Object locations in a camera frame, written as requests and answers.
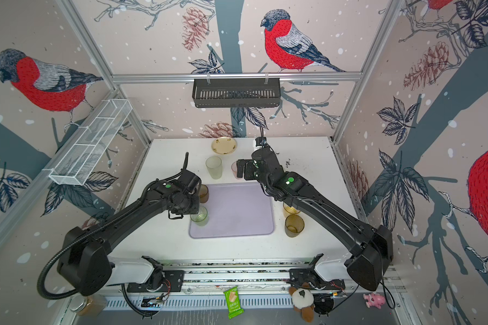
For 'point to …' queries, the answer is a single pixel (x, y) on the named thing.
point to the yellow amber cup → (288, 210)
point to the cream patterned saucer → (224, 145)
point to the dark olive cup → (294, 225)
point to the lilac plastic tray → (236, 210)
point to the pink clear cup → (234, 169)
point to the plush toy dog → (303, 300)
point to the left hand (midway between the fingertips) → (198, 204)
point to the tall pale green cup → (214, 165)
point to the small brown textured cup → (204, 196)
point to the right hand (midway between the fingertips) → (248, 159)
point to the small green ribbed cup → (200, 219)
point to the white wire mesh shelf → (78, 161)
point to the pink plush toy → (374, 299)
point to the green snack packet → (233, 303)
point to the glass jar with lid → (88, 305)
